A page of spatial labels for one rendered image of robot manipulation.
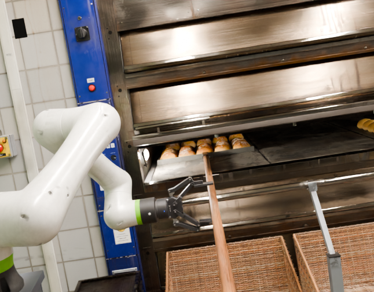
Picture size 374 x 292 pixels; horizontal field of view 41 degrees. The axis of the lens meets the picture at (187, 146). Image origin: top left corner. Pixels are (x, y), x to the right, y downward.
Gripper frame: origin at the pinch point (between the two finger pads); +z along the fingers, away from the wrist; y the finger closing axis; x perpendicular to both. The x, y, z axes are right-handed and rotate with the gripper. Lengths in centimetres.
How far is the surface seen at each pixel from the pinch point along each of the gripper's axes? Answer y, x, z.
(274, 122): -21, -37, 31
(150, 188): 3, -52, -28
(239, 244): 35, -48, 10
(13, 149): -25, -46, -86
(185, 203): 2.8, -14.2, -10.6
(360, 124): -1, -122, 95
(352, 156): 2, -52, 67
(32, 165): -16, -50, -80
